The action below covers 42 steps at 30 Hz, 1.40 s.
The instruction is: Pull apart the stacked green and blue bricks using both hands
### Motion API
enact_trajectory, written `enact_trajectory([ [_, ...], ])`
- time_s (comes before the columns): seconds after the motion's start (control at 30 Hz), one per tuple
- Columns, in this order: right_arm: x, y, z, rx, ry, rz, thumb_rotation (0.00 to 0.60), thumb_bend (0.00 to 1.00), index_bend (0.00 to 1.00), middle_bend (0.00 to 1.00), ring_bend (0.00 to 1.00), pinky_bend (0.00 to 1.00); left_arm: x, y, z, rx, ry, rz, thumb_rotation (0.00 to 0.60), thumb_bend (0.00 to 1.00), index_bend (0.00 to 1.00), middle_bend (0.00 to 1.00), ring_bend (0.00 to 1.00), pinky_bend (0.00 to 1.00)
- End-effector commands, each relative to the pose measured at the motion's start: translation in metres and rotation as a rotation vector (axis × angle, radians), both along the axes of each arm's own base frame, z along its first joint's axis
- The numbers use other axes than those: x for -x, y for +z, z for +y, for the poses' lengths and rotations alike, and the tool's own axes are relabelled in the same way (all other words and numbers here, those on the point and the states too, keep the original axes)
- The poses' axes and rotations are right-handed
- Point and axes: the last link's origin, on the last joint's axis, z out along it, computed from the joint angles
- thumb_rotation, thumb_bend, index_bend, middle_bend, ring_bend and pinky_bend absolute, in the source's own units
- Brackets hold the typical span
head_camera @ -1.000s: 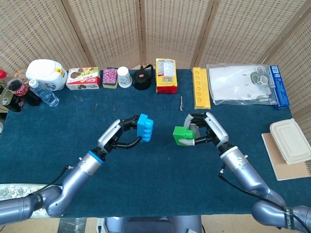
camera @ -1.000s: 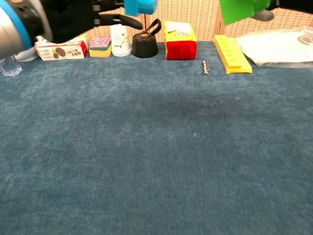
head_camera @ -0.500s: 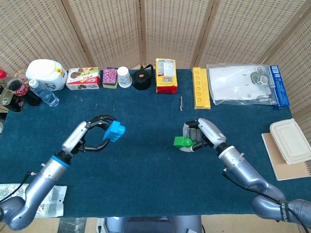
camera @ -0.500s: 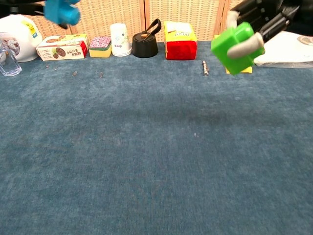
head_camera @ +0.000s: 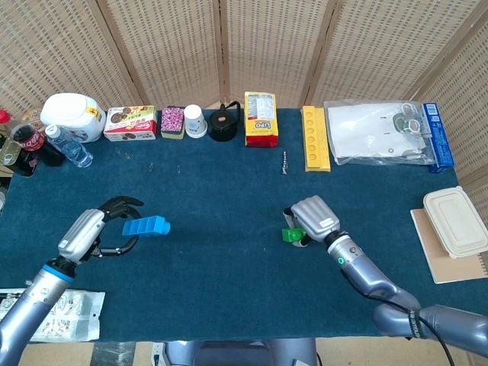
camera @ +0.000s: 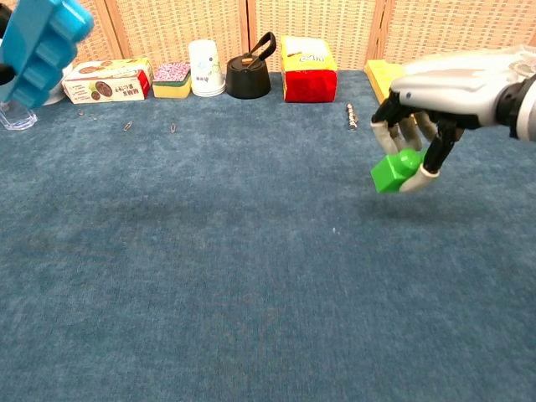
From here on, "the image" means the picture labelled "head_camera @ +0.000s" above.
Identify clear plastic packet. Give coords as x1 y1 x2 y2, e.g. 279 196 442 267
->
0 288 106 342

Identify white paper cup stack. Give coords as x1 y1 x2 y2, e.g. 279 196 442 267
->
184 104 209 139

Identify cookie box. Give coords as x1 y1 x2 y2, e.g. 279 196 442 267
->
103 105 159 143

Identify clear plastic bottle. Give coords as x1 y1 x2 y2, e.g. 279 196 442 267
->
44 124 94 169

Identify blue toy brick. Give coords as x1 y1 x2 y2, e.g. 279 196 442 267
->
121 215 172 238

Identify beige lunch container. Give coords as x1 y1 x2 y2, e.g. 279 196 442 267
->
422 185 487 259

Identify dark sauce bottle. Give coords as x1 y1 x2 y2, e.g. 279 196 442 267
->
0 133 39 178

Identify woven folding screen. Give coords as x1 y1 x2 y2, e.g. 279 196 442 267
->
0 0 488 214

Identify clear bag with white paper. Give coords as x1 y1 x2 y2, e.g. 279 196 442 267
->
323 99 438 166

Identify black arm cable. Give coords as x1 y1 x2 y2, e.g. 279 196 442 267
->
341 266 458 366

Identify pink and yellow sponge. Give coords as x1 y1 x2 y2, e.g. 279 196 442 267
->
159 106 187 140

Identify green toy brick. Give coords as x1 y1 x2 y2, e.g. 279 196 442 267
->
281 226 307 243

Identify blue cardboard box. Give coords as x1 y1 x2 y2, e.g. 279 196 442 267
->
421 101 456 175

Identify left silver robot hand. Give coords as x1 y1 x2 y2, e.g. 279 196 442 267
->
56 195 145 266

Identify white plastic jug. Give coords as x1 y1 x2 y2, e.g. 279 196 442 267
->
40 93 107 144

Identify brown spiral notebook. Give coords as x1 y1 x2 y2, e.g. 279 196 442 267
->
409 207 488 285

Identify black arm strap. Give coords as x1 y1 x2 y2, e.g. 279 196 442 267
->
405 307 425 340

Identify red yellow snack bag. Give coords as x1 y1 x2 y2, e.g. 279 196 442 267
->
243 90 280 149

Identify cola bottle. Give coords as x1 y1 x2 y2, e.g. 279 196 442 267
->
12 124 65 168

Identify yellow tray with holes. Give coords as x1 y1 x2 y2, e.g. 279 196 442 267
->
301 105 332 173

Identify robot torso base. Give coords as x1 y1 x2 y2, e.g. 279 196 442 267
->
152 338 319 366

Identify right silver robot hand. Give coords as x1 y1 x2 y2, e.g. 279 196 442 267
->
282 195 342 248

